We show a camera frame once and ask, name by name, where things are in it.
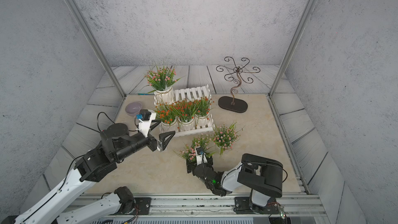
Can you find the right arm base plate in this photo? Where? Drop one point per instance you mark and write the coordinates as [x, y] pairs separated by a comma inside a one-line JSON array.
[[244, 205]]

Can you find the pink flower potted plant back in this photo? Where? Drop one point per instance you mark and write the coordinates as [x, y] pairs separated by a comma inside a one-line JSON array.
[[225, 136]]

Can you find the pink flower potted plant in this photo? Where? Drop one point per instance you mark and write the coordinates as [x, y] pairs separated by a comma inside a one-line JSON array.
[[190, 152], [225, 136], [162, 79]]

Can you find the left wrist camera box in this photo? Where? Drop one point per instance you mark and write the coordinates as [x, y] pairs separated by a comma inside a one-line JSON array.
[[145, 118]]

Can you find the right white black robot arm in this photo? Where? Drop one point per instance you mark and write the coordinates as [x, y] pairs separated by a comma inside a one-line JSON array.
[[264, 177]]

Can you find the orange flower potted plant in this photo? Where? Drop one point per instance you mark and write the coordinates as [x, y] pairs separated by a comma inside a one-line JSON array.
[[167, 114]]

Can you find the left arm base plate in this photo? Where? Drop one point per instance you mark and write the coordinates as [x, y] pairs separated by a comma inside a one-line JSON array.
[[138, 206]]

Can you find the red flower potted plant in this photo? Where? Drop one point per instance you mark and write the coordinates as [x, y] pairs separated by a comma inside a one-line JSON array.
[[202, 114]]

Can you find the purple ceramic bowl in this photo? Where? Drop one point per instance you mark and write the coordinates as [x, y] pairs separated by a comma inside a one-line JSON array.
[[133, 109]]

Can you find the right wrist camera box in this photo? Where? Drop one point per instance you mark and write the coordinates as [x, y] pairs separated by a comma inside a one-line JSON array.
[[200, 155]]

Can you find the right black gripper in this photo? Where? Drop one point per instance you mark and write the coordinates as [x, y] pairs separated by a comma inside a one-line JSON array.
[[194, 167]]

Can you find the bronze wire scroll stand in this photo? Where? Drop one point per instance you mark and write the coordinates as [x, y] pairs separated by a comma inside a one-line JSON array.
[[231, 103]]

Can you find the pink flower potted plant front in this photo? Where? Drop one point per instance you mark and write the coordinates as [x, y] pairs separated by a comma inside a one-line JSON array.
[[190, 152]]

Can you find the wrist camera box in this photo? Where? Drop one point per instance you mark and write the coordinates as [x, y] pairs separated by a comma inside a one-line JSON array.
[[200, 155], [145, 118]]

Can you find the aluminium front rail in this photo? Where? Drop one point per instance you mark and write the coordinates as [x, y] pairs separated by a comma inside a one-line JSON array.
[[302, 207]]

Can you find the white wooden slatted rack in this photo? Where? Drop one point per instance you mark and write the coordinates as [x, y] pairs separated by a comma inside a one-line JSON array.
[[193, 94]]

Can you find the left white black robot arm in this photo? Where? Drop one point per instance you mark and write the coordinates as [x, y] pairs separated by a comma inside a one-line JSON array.
[[116, 144]]

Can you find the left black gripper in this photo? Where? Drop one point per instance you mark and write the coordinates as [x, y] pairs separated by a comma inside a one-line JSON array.
[[160, 145]]

